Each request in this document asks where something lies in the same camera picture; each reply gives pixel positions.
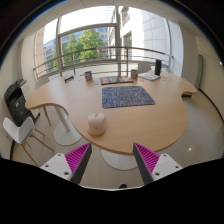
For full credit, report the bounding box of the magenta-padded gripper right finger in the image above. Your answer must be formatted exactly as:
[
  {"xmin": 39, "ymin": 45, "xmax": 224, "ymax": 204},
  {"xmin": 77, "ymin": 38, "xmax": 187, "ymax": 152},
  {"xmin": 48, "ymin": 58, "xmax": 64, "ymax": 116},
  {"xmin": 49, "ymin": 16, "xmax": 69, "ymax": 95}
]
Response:
[{"xmin": 132, "ymin": 142, "xmax": 184, "ymax": 186}]

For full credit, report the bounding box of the beige computer mouse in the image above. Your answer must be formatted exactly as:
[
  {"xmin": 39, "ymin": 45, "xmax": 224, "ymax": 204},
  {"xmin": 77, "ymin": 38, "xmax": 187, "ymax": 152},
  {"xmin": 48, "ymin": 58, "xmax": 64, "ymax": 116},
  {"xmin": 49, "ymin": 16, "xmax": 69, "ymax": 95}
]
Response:
[{"xmin": 87, "ymin": 112, "xmax": 107, "ymax": 136}]

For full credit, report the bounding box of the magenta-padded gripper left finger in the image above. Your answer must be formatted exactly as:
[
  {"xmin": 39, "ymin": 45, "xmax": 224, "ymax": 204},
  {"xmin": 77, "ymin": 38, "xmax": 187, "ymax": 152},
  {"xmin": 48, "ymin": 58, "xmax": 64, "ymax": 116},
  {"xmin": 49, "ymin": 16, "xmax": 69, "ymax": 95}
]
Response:
[{"xmin": 39, "ymin": 142, "xmax": 93, "ymax": 185}]

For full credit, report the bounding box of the metal balcony railing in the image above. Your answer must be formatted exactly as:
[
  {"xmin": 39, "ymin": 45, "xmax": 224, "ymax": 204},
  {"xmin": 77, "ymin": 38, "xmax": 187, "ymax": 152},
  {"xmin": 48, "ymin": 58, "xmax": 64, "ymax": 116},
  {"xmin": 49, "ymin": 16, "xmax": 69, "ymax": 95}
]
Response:
[{"xmin": 32, "ymin": 45, "xmax": 174, "ymax": 79}]

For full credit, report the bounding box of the white chair with wooden legs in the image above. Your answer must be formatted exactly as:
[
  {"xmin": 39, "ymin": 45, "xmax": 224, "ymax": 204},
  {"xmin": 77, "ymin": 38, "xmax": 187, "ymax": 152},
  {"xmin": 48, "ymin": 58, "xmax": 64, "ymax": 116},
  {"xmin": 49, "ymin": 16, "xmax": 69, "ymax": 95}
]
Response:
[{"xmin": 2, "ymin": 116, "xmax": 55, "ymax": 167}]

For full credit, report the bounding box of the red magazine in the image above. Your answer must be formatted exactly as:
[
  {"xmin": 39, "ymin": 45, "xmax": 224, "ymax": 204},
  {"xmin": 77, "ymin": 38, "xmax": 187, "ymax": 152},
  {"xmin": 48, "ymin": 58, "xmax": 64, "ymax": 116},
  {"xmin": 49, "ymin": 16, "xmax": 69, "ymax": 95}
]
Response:
[{"xmin": 100, "ymin": 75, "xmax": 134, "ymax": 86}]

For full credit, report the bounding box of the black cylindrical speaker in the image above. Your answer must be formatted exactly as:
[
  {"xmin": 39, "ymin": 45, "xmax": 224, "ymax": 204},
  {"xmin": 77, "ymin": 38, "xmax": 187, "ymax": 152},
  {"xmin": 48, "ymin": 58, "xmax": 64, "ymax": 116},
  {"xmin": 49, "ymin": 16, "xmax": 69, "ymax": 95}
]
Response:
[{"xmin": 154, "ymin": 59, "xmax": 163, "ymax": 77}]

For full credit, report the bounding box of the dark blue patterned mouse pad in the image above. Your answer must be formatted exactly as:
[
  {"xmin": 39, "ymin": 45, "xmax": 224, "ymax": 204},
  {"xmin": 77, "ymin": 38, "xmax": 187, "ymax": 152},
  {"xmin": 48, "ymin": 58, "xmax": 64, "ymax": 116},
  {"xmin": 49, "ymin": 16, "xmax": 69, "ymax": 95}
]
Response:
[{"xmin": 101, "ymin": 85, "xmax": 156, "ymax": 109}]

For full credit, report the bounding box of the green tree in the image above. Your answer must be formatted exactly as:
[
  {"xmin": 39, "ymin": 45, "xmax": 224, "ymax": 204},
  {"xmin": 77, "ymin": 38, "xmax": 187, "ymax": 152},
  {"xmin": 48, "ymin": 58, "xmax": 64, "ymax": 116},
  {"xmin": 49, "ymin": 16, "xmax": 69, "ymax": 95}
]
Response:
[{"xmin": 51, "ymin": 28, "xmax": 106, "ymax": 71}]

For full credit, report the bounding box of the grey door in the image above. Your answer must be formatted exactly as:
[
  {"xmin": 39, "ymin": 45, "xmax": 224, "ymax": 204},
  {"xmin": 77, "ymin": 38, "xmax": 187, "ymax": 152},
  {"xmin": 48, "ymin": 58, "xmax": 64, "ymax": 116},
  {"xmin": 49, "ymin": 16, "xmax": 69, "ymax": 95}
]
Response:
[{"xmin": 194, "ymin": 53, "xmax": 204, "ymax": 90}]

